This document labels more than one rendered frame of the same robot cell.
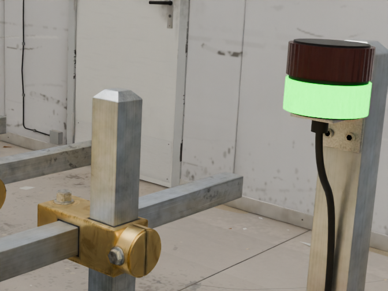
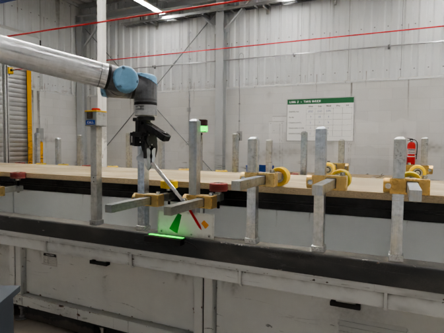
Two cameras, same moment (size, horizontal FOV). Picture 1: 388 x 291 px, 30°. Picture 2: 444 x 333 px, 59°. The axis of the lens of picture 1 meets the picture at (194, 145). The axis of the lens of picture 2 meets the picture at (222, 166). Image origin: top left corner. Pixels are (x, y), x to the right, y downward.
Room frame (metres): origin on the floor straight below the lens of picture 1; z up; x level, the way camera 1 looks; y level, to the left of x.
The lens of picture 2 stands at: (2.10, -0.37, 1.07)
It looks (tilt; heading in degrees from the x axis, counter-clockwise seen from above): 3 degrees down; 167
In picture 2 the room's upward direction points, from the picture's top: 1 degrees clockwise
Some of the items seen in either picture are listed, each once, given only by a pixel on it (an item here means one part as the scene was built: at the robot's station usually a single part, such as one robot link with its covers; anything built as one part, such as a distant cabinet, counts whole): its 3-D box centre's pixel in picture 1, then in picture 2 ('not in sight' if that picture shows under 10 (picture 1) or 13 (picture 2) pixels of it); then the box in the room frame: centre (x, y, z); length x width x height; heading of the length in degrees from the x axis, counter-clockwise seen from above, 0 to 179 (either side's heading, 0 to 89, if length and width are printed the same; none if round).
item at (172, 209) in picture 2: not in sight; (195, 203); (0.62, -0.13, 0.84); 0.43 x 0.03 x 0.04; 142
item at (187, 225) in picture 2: not in sight; (184, 224); (0.55, -0.16, 0.75); 0.26 x 0.01 x 0.10; 52
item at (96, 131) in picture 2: not in sight; (96, 175); (0.23, -0.53, 0.93); 0.05 x 0.04 x 0.45; 52
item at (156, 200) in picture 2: not in sight; (147, 199); (0.41, -0.30, 0.84); 0.13 x 0.06 x 0.05; 52
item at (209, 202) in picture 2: not in sight; (199, 201); (0.56, -0.10, 0.85); 0.13 x 0.06 x 0.05; 52
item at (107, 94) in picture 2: not in sight; (117, 85); (0.54, -0.42, 1.29); 0.12 x 0.12 x 0.09; 14
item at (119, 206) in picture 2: not in sight; (143, 201); (0.46, -0.32, 0.83); 0.43 x 0.03 x 0.04; 142
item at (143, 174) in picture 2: not in sight; (143, 186); (0.39, -0.32, 0.89); 0.03 x 0.03 x 0.48; 52
